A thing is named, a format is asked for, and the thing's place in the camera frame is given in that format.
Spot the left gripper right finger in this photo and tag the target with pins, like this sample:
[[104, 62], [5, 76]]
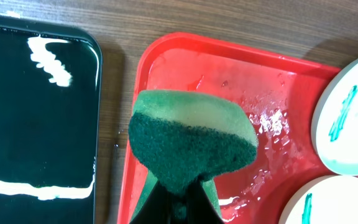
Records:
[[199, 209]]

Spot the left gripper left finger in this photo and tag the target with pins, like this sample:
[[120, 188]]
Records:
[[157, 209]]

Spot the green yellow scrub sponge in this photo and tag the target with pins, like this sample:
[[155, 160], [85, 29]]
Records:
[[183, 136]]

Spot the white plate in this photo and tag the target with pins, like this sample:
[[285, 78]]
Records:
[[331, 199], [334, 126]]

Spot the red tray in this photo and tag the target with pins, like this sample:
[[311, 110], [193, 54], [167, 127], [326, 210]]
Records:
[[278, 94]]

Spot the black tray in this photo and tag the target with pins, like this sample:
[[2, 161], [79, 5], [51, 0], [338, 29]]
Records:
[[50, 85]]

